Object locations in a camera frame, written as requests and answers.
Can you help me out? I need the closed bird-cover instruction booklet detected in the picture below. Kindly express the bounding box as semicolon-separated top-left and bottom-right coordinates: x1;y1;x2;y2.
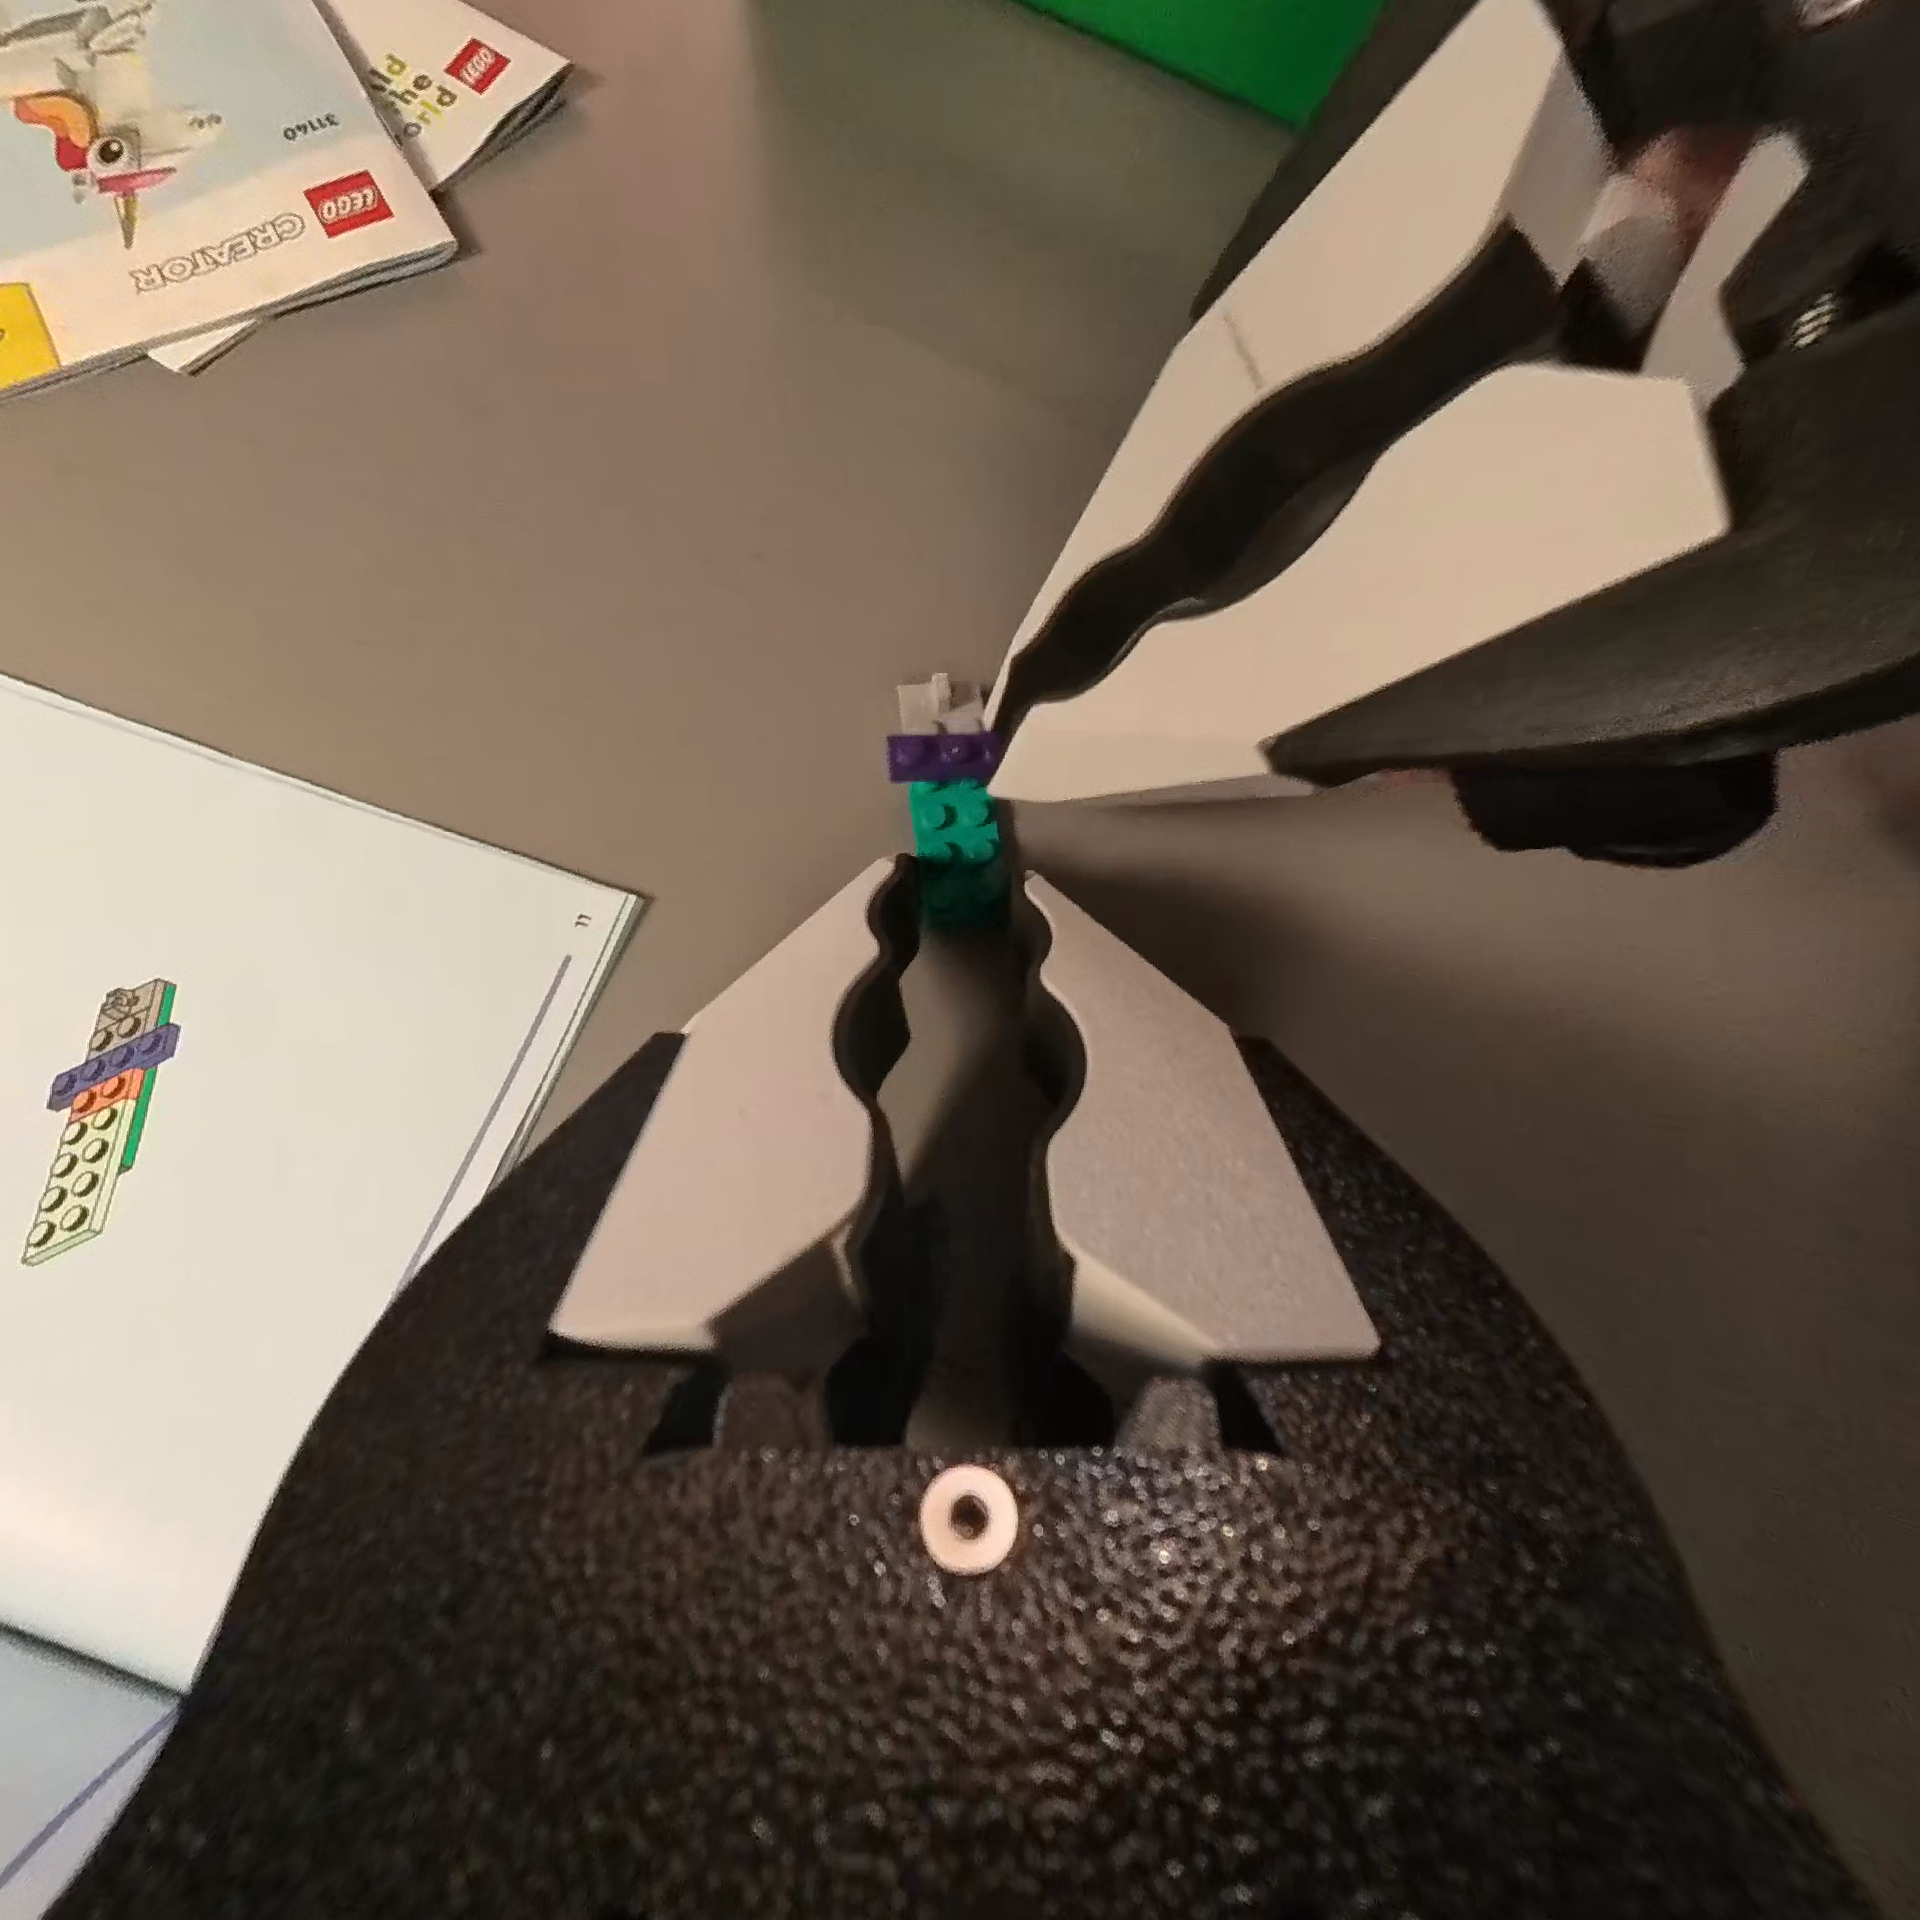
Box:
0;0;461;401

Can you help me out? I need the green lego plate assembly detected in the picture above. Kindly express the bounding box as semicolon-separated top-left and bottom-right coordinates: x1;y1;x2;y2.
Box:
884;675;1004;932

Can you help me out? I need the green plastic bin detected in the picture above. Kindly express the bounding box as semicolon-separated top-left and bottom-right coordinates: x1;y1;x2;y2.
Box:
1013;0;1391;131

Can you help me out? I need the open instruction booklet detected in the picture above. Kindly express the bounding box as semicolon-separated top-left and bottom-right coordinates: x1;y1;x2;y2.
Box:
0;675;649;1920

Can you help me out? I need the small closed instruction booklet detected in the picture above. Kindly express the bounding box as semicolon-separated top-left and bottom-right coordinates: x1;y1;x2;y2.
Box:
322;0;577;194

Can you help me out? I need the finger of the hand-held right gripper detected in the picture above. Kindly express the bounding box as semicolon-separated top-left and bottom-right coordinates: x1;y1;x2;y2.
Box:
996;0;1706;714
983;358;1723;810

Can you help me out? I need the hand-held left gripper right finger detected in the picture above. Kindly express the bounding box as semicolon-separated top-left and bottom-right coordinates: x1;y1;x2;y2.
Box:
1019;873;1379;1370

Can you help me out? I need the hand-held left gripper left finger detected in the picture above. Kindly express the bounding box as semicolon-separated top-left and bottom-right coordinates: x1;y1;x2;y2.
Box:
546;853;923;1366

